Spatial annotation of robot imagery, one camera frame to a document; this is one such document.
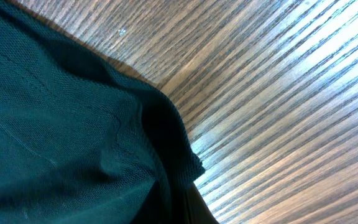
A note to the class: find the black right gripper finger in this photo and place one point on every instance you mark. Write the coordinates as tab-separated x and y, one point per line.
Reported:
196	210

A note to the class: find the black polo shirt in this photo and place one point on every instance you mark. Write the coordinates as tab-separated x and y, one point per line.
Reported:
79	141

